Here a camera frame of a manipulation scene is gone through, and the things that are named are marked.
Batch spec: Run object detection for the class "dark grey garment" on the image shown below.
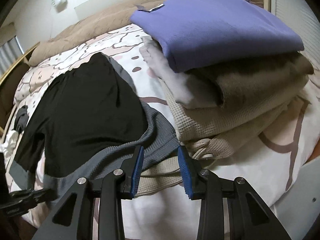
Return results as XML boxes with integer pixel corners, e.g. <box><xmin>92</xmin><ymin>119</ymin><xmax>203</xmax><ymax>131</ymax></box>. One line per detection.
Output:
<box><xmin>14</xmin><ymin>105</ymin><xmax>29</xmax><ymax>133</ymax></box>

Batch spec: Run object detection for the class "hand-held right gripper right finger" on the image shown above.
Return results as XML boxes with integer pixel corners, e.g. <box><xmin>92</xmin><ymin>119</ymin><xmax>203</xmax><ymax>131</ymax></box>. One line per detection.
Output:
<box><xmin>177</xmin><ymin>145</ymin><xmax>292</xmax><ymax>240</ymax></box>

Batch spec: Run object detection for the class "beige fluffy duvet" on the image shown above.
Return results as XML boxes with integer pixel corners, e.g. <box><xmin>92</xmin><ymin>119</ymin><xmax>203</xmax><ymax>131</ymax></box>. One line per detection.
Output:
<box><xmin>27</xmin><ymin>0</ymin><xmax>250</xmax><ymax>67</ymax></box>

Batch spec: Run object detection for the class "brown folded garment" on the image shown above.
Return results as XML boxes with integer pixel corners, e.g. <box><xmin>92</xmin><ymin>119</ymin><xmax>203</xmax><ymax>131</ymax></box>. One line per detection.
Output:
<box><xmin>185</xmin><ymin>54</ymin><xmax>314</xmax><ymax>109</ymax></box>

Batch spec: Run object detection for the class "white curtain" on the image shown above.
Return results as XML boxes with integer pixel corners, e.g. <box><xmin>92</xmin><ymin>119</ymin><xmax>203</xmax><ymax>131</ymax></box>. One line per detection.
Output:
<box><xmin>0</xmin><ymin>36</ymin><xmax>25</xmax><ymax>70</ymax></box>

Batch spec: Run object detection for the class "beige drawstring folded garment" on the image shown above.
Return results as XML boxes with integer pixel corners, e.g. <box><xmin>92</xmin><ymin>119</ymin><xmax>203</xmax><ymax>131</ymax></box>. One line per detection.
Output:
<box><xmin>136</xmin><ymin>120</ymin><xmax>288</xmax><ymax>195</ymax></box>

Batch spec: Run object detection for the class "beige waffle folded garment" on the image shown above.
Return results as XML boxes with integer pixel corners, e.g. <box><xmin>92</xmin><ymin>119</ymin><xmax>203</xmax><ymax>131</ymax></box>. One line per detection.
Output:
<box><xmin>160</xmin><ymin>75</ymin><xmax>310</xmax><ymax>153</ymax></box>

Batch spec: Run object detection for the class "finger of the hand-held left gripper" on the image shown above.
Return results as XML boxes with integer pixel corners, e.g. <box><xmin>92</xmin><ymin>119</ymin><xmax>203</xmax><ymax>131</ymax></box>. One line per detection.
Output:
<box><xmin>9</xmin><ymin>189</ymin><xmax>59</xmax><ymax>205</ymax></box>

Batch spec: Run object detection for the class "white crumpled garment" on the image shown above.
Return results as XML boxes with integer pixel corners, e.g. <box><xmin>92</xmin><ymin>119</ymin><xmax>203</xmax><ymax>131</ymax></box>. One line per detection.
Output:
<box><xmin>0</xmin><ymin>130</ymin><xmax>20</xmax><ymax>153</ymax></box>

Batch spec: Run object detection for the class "white fleece folded garment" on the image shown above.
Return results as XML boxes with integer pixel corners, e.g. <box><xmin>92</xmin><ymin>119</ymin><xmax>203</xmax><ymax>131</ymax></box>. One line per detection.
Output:
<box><xmin>139</xmin><ymin>36</ymin><xmax>220</xmax><ymax>109</ymax></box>

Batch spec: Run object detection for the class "white bed footboard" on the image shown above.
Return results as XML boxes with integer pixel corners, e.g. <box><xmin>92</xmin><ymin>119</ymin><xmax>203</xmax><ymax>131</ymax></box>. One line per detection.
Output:
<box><xmin>274</xmin><ymin>155</ymin><xmax>320</xmax><ymax>240</ymax></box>

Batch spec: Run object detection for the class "black and grey shirt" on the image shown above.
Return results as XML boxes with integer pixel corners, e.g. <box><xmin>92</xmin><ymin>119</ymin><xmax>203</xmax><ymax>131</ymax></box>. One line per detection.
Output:
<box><xmin>6</xmin><ymin>52</ymin><xmax>180</xmax><ymax>200</ymax></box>

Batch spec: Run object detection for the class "wooden headboard shelf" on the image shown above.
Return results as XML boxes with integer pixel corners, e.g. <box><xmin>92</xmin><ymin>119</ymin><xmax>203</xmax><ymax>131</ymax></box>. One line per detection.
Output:
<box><xmin>0</xmin><ymin>41</ymin><xmax>40</xmax><ymax>135</ymax></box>

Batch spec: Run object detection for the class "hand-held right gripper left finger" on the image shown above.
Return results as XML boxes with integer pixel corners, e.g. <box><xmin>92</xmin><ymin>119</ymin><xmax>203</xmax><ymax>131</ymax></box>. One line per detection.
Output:
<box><xmin>31</xmin><ymin>145</ymin><xmax>145</xmax><ymax>240</ymax></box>

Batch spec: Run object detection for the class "cartoon bear printed bed sheet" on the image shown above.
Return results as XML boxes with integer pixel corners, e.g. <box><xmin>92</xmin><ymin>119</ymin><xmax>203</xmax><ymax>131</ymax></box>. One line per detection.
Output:
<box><xmin>0</xmin><ymin>22</ymin><xmax>320</xmax><ymax>240</ymax></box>

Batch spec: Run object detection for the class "purple folded sweater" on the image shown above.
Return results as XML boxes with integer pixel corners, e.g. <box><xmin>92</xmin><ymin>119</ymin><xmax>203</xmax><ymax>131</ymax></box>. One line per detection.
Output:
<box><xmin>130</xmin><ymin>0</ymin><xmax>304</xmax><ymax>73</ymax></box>

